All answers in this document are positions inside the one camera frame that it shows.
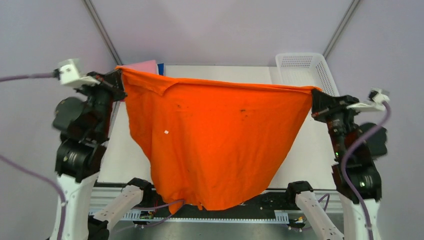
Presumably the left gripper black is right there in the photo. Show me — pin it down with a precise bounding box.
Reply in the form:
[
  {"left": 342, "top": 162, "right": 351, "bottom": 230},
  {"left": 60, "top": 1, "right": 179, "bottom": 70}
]
[{"left": 74, "top": 66, "right": 129, "bottom": 137}]

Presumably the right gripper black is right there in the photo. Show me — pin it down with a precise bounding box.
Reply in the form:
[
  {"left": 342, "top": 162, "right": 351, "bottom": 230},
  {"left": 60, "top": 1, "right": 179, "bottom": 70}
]
[{"left": 309, "top": 87, "right": 361, "bottom": 157}]

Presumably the orange t shirt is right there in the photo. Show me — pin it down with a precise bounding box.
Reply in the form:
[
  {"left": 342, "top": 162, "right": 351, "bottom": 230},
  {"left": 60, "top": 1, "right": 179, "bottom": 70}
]
[{"left": 119, "top": 66, "right": 313, "bottom": 213}]

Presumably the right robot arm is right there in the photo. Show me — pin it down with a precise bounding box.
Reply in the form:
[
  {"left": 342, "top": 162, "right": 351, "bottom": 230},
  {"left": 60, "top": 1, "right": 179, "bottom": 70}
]
[{"left": 285, "top": 88, "right": 392, "bottom": 240}]

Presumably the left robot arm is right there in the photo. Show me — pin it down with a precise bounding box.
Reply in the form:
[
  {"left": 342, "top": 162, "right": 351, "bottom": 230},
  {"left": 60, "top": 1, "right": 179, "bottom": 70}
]
[{"left": 50, "top": 66, "right": 153, "bottom": 240}]

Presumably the white plastic basket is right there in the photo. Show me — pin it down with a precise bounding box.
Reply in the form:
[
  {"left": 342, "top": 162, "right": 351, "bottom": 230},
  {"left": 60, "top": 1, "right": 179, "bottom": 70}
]
[{"left": 275, "top": 52, "right": 340, "bottom": 97}]

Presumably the pink folded t shirt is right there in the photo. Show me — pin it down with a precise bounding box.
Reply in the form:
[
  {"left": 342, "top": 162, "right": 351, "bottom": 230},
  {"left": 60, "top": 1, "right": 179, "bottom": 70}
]
[{"left": 123, "top": 60, "right": 159, "bottom": 75}]

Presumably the blue folded t shirt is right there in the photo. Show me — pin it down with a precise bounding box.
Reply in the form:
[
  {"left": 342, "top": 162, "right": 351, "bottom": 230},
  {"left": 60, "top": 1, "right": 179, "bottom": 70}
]
[{"left": 157, "top": 63, "right": 165, "bottom": 76}]

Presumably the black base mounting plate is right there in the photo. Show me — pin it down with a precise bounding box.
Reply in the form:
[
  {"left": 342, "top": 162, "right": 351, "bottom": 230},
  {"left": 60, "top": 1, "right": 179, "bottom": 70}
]
[{"left": 96, "top": 182, "right": 332, "bottom": 220}]

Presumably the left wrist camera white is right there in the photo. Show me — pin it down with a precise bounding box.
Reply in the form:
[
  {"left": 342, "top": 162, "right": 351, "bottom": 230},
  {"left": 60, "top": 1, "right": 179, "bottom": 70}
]
[{"left": 57, "top": 58, "right": 99, "bottom": 89}]

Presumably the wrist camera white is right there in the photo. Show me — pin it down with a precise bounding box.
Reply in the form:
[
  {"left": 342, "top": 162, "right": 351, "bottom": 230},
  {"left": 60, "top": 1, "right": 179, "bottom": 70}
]
[
  {"left": 57, "top": 58, "right": 99, "bottom": 89},
  {"left": 346, "top": 87, "right": 390, "bottom": 113}
]

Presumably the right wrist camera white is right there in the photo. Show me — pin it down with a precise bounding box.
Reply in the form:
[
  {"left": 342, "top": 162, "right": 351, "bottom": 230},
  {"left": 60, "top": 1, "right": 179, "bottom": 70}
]
[{"left": 346, "top": 87, "right": 390, "bottom": 113}]

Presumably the aluminium frame post left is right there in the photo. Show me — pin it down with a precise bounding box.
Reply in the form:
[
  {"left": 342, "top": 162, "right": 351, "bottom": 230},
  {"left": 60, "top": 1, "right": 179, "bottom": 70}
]
[{"left": 82, "top": 0, "right": 123, "bottom": 65}]

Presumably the aluminium frame post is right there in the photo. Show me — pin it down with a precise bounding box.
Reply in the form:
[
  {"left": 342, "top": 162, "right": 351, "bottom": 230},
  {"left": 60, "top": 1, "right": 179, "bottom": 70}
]
[
  {"left": 82, "top": 0, "right": 123, "bottom": 65},
  {"left": 322, "top": 0, "right": 362, "bottom": 59}
]

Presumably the aluminium frame post right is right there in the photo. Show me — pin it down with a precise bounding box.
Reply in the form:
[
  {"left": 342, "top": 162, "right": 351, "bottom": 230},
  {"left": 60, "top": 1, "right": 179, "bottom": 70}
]
[{"left": 322, "top": 0, "right": 362, "bottom": 59}]

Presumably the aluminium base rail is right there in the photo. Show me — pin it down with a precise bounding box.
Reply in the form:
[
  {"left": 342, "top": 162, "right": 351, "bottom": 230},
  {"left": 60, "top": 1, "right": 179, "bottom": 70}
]
[{"left": 79, "top": 187, "right": 342, "bottom": 224}]

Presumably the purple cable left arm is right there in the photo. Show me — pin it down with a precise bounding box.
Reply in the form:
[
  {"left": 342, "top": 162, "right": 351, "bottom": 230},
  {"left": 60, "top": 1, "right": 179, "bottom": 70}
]
[{"left": 0, "top": 72, "right": 67, "bottom": 240}]

